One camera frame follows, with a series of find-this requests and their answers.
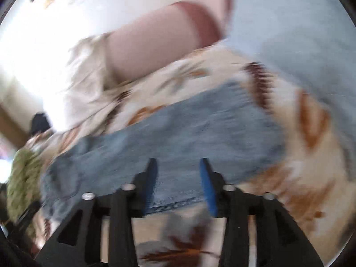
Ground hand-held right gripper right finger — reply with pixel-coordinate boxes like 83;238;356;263
200;158;324;267

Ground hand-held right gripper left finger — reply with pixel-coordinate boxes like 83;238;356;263
36;158;159;267

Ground blue denim pants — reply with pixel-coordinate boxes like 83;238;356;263
40;79;287;220

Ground green patterned cloth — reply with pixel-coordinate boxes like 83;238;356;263
6;147;45;223

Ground leaf print blanket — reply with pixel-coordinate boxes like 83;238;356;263
26;44;356;267

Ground black cloth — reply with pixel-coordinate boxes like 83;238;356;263
29;113;52;135

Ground white patterned pillow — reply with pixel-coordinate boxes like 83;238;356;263
42;32;125;132

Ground pink cushion with maroon edge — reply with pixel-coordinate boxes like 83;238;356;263
107;1;223;85

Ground light blue-grey pillow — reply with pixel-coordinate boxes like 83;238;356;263
222;0;356;134

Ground wooden door frame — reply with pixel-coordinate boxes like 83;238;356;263
0;107;30;149

